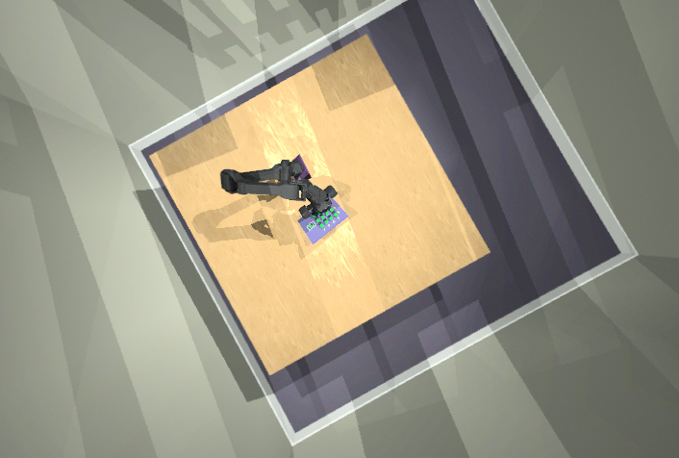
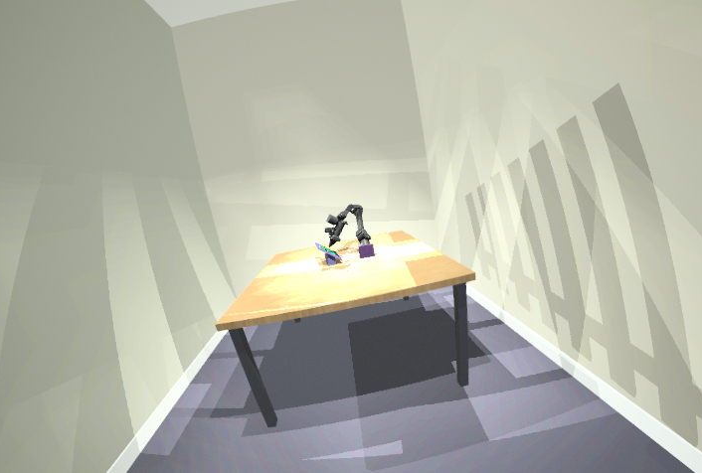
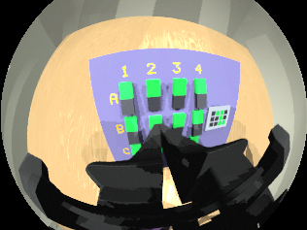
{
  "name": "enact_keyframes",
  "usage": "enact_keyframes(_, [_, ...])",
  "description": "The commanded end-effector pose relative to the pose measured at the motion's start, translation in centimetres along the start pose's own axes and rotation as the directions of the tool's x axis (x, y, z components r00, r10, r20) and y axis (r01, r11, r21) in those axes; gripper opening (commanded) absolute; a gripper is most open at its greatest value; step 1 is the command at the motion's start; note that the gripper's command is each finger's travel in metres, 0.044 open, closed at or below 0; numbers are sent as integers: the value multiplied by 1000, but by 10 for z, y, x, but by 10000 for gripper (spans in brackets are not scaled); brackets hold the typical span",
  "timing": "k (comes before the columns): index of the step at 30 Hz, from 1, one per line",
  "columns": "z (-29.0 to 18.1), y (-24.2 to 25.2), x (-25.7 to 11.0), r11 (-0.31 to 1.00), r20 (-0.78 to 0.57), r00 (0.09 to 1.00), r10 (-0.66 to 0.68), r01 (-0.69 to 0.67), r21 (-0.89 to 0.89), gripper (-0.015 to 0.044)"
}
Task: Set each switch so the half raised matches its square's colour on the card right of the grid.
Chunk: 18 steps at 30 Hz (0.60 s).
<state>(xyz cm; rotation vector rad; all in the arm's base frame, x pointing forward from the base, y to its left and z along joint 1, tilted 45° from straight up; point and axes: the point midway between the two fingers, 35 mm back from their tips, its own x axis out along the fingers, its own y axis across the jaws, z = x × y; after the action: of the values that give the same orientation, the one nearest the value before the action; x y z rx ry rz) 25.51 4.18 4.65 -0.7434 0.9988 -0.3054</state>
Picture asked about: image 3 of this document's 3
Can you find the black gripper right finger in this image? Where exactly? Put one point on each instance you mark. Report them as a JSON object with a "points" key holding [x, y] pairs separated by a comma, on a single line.
{"points": [[188, 161]]}

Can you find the lavender switch panel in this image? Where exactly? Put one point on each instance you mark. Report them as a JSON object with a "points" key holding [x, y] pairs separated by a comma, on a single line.
{"points": [[192, 92]]}

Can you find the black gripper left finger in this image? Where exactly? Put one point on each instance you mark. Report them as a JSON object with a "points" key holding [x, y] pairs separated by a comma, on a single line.
{"points": [[145, 168]]}

